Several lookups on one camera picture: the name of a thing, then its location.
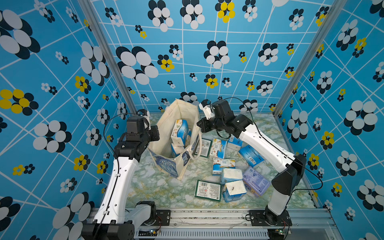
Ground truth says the left aluminium corner post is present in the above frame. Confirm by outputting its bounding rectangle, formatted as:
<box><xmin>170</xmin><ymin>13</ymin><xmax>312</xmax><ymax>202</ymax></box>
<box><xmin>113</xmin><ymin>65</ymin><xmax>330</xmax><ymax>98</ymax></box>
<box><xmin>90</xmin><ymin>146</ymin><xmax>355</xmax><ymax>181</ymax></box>
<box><xmin>79</xmin><ymin>0</ymin><xmax>137</xmax><ymax>113</ymax></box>

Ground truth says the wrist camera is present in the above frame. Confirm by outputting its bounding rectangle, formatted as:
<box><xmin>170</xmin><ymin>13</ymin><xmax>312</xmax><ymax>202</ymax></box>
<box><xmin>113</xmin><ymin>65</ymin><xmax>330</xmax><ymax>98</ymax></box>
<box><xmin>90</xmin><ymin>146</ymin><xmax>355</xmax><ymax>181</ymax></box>
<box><xmin>199</xmin><ymin>99</ymin><xmax>215</xmax><ymax>120</ymax></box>
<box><xmin>137</xmin><ymin>109</ymin><xmax>151</xmax><ymax>130</ymax></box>

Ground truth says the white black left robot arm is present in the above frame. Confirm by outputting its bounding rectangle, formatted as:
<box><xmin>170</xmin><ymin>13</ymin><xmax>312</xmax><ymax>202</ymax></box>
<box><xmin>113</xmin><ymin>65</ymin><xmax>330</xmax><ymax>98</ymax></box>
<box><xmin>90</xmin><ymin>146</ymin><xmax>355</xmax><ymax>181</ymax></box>
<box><xmin>81</xmin><ymin>109</ymin><xmax>160</xmax><ymax>240</ymax></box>

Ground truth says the blue white tissue box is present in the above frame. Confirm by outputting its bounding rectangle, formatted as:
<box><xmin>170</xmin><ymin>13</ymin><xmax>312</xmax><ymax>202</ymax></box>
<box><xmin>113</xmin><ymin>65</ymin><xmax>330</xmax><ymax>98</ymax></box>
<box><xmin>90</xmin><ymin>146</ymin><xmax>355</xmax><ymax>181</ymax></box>
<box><xmin>171</xmin><ymin>119</ymin><xmax>189</xmax><ymax>146</ymax></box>

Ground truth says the aluminium front rail frame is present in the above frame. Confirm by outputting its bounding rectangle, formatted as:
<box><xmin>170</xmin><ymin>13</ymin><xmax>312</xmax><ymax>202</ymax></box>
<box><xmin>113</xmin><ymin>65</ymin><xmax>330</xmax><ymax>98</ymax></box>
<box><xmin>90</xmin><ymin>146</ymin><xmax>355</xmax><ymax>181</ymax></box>
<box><xmin>133</xmin><ymin>209</ymin><xmax>342</xmax><ymax>240</ymax></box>

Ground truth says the blue tissue pack white top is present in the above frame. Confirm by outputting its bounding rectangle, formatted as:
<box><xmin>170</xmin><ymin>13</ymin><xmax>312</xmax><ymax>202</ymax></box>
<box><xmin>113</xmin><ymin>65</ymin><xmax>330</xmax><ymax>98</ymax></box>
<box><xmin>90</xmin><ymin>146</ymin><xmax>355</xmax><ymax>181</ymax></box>
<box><xmin>223</xmin><ymin>180</ymin><xmax>247</xmax><ymax>203</ymax></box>

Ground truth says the cream canvas tote bag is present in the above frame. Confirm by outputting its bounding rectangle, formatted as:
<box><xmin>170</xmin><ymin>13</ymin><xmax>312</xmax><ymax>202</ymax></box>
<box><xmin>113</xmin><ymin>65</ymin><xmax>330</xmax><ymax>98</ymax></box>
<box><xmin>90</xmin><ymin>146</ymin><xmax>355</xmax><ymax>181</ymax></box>
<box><xmin>149</xmin><ymin>100</ymin><xmax>202</xmax><ymax>180</ymax></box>

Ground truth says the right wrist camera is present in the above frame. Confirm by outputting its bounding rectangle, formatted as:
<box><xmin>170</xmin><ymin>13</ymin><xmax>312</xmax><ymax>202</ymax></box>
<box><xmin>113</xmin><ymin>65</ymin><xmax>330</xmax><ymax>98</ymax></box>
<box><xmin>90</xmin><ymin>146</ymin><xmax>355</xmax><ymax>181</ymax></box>
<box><xmin>199</xmin><ymin>99</ymin><xmax>215</xmax><ymax>120</ymax></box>

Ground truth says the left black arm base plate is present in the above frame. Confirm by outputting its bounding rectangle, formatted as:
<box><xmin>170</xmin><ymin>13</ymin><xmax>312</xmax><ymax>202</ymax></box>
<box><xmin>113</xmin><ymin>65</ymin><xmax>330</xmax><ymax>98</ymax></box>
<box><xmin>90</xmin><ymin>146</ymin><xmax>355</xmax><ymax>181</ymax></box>
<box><xmin>141</xmin><ymin>210</ymin><xmax>171</xmax><ymax>227</ymax></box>

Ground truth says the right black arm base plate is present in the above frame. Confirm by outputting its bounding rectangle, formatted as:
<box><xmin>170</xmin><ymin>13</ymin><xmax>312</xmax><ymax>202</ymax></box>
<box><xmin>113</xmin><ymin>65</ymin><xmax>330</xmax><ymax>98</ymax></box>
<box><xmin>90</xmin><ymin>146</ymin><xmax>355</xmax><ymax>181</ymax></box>
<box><xmin>249</xmin><ymin>209</ymin><xmax>293</xmax><ymax>228</ymax></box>

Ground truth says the aluminium corner post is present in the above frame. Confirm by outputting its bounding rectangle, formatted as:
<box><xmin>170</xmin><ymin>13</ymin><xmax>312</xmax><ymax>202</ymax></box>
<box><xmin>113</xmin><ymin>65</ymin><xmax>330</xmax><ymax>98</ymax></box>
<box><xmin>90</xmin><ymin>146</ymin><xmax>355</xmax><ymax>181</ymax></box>
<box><xmin>79</xmin><ymin>0</ymin><xmax>137</xmax><ymax>113</ymax></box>
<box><xmin>273</xmin><ymin>0</ymin><xmax>347</xmax><ymax>118</ymax></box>

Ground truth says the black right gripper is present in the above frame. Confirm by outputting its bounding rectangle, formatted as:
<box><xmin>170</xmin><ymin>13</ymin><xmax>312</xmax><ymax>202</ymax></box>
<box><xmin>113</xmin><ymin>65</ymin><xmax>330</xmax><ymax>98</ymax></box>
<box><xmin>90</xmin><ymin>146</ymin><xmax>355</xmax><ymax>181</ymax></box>
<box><xmin>196</xmin><ymin>116</ymin><xmax>227</xmax><ymax>134</ymax></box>

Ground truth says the white blue printed tissue pack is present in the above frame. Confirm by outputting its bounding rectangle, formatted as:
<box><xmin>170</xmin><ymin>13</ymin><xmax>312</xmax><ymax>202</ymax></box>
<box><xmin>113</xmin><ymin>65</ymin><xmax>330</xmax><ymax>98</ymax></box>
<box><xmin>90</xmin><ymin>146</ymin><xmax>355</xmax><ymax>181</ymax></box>
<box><xmin>209</xmin><ymin>139</ymin><xmax>228</xmax><ymax>159</ymax></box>

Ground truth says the colourful small tissue pack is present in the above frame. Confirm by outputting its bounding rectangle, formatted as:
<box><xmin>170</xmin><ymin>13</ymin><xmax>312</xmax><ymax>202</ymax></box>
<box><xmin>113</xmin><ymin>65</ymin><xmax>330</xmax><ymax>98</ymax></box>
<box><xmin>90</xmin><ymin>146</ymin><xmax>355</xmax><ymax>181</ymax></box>
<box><xmin>212</xmin><ymin>158</ymin><xmax>236</xmax><ymax>176</ymax></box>

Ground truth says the green flat tissue pack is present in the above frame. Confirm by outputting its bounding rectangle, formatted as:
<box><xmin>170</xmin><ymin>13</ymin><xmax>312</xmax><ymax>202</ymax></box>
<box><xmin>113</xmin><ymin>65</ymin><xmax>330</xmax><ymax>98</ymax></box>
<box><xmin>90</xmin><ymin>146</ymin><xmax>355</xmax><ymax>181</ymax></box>
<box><xmin>194</xmin><ymin>180</ymin><xmax>222</xmax><ymax>202</ymax></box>

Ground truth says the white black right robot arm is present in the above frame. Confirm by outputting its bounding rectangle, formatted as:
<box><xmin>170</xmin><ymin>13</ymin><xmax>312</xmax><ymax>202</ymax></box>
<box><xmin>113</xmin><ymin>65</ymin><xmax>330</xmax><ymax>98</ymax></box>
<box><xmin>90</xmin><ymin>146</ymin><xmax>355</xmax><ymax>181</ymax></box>
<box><xmin>197</xmin><ymin>100</ymin><xmax>307</xmax><ymax>226</ymax></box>

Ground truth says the right aluminium corner post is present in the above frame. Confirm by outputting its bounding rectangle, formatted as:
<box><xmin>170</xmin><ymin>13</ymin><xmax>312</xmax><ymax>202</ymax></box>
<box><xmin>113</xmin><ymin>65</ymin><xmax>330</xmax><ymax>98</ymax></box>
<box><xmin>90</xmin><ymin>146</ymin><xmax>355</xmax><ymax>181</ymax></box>
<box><xmin>273</xmin><ymin>0</ymin><xmax>347</xmax><ymax>118</ymax></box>

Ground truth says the blue white front tissue pack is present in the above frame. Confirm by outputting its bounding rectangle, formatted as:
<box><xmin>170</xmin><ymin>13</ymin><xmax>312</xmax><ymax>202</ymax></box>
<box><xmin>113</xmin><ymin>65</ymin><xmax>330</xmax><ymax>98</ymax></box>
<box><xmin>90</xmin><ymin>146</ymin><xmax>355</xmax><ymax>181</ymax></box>
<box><xmin>171</xmin><ymin>143</ymin><xmax>185</xmax><ymax>158</ymax></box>

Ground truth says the blue tissue pack rear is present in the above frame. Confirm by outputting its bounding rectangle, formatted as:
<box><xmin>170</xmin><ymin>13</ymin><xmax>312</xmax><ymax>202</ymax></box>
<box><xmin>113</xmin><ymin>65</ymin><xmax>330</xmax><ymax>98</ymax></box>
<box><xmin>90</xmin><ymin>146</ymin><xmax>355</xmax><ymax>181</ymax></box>
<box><xmin>227</xmin><ymin>135</ymin><xmax>243</xmax><ymax>151</ymax></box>

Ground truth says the green white tissue pack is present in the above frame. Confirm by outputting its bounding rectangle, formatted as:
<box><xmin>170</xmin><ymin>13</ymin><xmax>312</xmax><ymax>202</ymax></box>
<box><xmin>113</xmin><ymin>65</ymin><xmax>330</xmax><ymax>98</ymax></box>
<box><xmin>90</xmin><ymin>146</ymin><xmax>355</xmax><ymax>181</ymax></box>
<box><xmin>195</xmin><ymin>139</ymin><xmax>212</xmax><ymax>159</ymax></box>

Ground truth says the purple tissue pack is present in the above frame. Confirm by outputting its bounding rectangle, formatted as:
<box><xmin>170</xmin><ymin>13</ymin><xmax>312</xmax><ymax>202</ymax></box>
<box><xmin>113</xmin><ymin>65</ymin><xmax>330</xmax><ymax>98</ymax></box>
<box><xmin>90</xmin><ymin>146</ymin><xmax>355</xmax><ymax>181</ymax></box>
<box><xmin>243</xmin><ymin>167</ymin><xmax>271</xmax><ymax>197</ymax></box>

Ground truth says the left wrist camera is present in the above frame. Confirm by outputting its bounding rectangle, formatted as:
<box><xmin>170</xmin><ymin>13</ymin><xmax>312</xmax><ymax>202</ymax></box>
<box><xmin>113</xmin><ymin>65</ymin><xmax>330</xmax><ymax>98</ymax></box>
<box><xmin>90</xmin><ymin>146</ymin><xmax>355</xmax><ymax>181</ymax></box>
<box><xmin>137</xmin><ymin>109</ymin><xmax>151</xmax><ymax>130</ymax></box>

